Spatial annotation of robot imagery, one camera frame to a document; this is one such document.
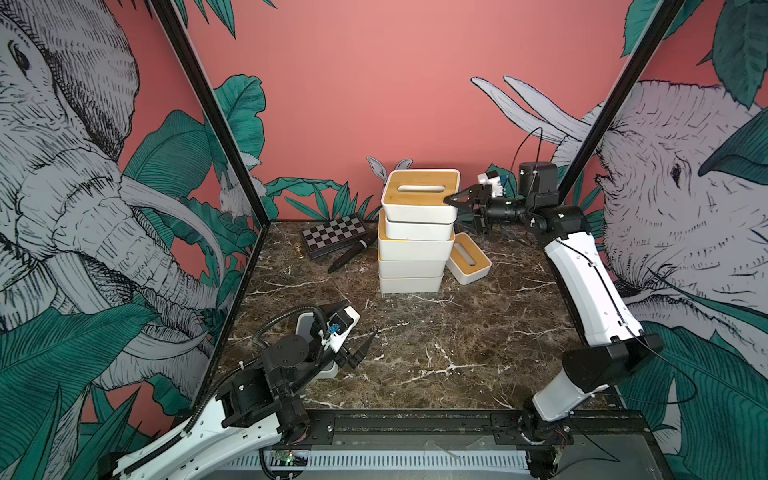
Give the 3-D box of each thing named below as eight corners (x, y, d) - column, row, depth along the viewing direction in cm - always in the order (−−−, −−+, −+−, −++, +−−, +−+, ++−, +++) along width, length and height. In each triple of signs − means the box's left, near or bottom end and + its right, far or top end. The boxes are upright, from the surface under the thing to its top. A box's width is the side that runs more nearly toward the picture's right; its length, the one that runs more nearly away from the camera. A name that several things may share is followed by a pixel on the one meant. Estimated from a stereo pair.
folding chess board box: (312, 261, 109) (310, 255, 107) (301, 235, 117) (299, 229, 115) (369, 240, 116) (369, 234, 114) (355, 217, 124) (355, 211, 122)
